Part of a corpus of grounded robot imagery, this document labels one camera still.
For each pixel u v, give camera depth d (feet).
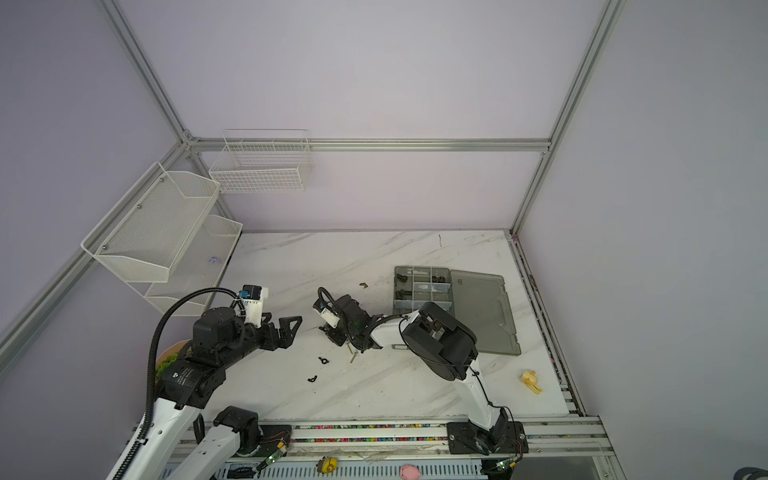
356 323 2.46
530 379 2.62
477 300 3.30
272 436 2.40
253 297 2.03
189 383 1.57
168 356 2.53
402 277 3.43
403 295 3.29
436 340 1.79
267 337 2.05
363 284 3.42
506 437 2.26
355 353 2.89
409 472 2.25
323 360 2.84
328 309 2.68
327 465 2.25
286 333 2.11
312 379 2.74
